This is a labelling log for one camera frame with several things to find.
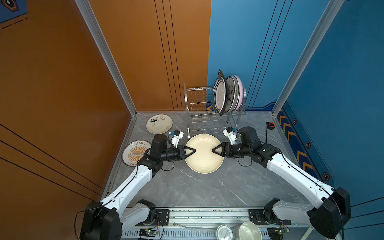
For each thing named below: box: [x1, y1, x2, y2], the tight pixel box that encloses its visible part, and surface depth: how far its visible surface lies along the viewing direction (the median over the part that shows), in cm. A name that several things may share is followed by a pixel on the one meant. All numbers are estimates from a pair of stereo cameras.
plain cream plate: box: [185, 133, 224, 174], surface depth 75 cm
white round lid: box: [216, 224, 233, 240], surface depth 65 cm
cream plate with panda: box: [146, 114, 173, 135], surface depth 114 cm
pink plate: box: [233, 75, 244, 112], surface depth 74 cm
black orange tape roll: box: [266, 122, 276, 130], surface depth 111 cm
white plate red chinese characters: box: [224, 76, 237, 113], surface depth 73 cm
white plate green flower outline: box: [230, 75, 240, 113], surface depth 74 cm
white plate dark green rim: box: [212, 76, 227, 115], surface depth 86 cm
